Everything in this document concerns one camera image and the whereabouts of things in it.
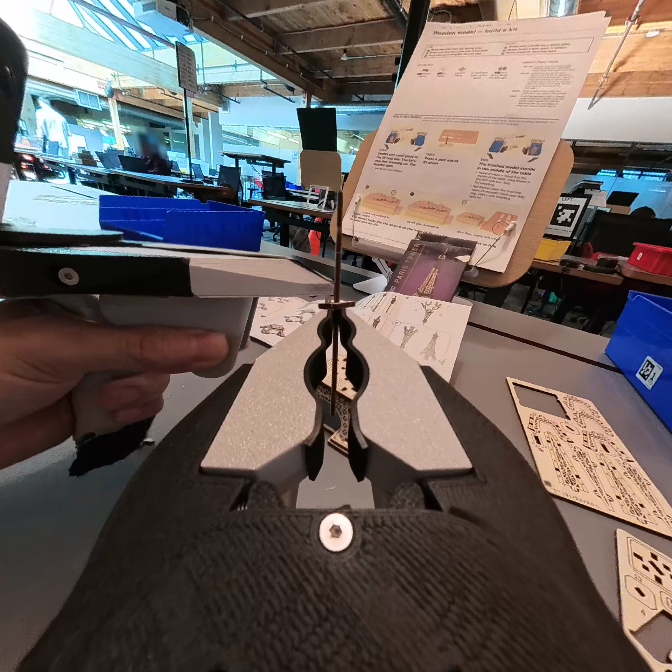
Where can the task instruction sheet on stand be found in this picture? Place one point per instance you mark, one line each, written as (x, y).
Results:
(546, 220)

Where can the red plastic bin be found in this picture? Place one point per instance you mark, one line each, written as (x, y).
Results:
(651, 260)

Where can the purple model kit box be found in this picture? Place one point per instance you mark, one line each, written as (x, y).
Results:
(430, 267)

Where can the wooden tower base model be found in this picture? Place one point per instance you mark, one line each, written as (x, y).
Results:
(344, 383)

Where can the yellow plastic bin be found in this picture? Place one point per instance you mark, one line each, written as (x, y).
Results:
(552, 250)

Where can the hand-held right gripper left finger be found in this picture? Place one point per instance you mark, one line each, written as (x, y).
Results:
(262, 420)

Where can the white board stand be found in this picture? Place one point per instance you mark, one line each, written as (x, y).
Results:
(370, 286)

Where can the sign on pole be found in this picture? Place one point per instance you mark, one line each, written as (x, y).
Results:
(185, 68)

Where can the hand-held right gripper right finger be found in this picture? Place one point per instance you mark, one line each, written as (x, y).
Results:
(409, 420)

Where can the orange traffic cone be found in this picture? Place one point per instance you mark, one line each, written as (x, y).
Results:
(316, 242)

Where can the instruction booklet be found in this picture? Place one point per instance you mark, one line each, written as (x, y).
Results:
(420, 325)

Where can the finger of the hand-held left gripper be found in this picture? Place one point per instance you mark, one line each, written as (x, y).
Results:
(252, 278)

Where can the large wooden parts sheet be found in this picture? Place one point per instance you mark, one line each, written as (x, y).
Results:
(603, 472)

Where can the wooden parts sheet with arches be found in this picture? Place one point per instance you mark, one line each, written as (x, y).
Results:
(640, 603)

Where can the ceiling projector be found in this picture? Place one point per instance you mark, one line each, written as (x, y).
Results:
(157, 10)

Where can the black and white marker sign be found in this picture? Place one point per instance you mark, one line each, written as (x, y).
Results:
(568, 215)

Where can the black monitor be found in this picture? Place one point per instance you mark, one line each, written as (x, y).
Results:
(316, 128)

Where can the wooden tower spire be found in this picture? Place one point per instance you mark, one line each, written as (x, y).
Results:
(336, 304)

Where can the blue plastic bin with tag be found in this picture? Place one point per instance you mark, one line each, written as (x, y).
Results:
(645, 336)

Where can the printed instruction sheet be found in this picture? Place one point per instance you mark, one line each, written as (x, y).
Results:
(472, 131)

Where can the grey desk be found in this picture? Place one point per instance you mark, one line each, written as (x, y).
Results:
(498, 357)

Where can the person's left hand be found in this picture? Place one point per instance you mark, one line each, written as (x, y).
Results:
(42, 367)

